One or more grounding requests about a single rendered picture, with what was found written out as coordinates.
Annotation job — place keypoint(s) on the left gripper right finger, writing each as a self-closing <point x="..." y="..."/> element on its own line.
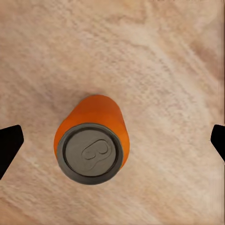
<point x="218" y="139"/>

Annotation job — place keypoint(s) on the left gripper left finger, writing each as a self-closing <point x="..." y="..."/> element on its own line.
<point x="11" y="140"/>

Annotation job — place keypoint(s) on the can of soda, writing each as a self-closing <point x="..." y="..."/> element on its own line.
<point x="92" y="144"/>

